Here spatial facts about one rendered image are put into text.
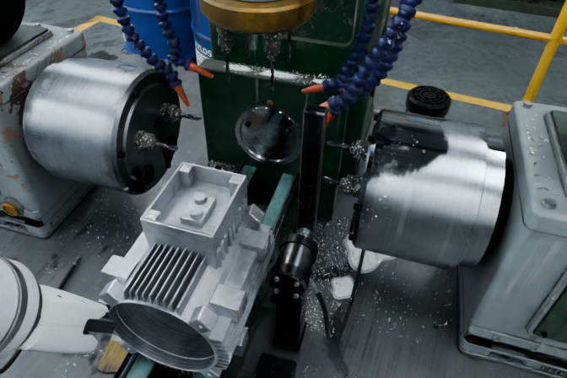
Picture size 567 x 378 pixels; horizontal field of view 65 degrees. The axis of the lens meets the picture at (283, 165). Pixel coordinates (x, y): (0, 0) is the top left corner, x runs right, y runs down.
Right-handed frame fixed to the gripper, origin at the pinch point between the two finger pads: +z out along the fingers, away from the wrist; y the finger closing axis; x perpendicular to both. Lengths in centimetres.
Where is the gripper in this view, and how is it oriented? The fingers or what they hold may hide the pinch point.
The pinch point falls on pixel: (92, 315)
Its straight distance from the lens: 59.7
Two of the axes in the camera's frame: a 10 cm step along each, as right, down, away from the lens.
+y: 9.6, 2.0, -2.0
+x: 2.5, -9.2, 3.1
